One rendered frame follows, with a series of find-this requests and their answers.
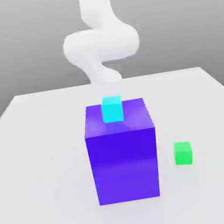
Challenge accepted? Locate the small green cube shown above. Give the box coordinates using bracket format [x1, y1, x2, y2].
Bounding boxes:
[172, 139, 195, 167]

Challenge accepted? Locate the small cyan cube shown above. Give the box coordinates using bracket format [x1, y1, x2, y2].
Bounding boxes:
[99, 94, 126, 124]

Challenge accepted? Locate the large purple box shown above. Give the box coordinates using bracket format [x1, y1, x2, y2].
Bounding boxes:
[79, 96, 166, 207]

